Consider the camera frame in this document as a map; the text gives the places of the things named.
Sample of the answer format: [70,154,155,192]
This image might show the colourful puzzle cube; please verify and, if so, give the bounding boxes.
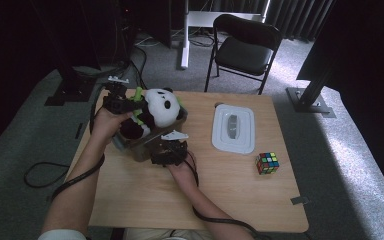
[254,152,280,176]

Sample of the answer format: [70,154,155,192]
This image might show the bundle of floor cables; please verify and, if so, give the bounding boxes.
[73,31,149,91]

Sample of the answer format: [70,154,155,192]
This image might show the black cable loop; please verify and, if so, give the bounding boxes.
[23,161,71,189]

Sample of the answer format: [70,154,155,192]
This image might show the black folding chair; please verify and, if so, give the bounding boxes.
[204,13,284,96]

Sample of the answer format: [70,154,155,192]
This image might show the white storage box lid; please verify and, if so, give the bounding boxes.
[211,103,256,155]

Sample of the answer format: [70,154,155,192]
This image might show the black stand with metal base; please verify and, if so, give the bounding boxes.
[285,64,337,119]

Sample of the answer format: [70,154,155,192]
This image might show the clear grey storage box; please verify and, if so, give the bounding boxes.
[111,109,190,163]

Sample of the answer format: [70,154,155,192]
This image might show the hand-held gripper cable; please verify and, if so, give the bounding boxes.
[183,149,272,240]
[51,84,107,202]

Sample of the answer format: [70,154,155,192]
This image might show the left hand-held gripper cable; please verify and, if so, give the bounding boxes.
[51,84,107,202]

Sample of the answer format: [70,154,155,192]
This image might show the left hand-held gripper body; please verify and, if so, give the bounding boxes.
[103,75,131,115]

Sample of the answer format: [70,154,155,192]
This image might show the dark curtain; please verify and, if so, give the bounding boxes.
[186,0,335,43]

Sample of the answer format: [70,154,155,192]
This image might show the dark equipment tower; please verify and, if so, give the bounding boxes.
[113,0,138,66]

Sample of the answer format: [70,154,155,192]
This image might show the person's right hand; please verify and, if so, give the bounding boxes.
[166,159,198,188]

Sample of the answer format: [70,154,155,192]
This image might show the panda plush toy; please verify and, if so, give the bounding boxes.
[119,87,188,140]

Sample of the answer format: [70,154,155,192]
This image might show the white desk frame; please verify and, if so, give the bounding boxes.
[179,0,271,70]

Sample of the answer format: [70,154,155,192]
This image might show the right hand-held gripper cable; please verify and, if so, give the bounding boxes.
[183,149,272,240]

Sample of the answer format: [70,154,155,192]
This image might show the person's left hand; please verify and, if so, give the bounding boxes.
[90,106,134,145]

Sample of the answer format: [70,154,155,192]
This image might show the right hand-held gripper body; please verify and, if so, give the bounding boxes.
[151,130,190,167]

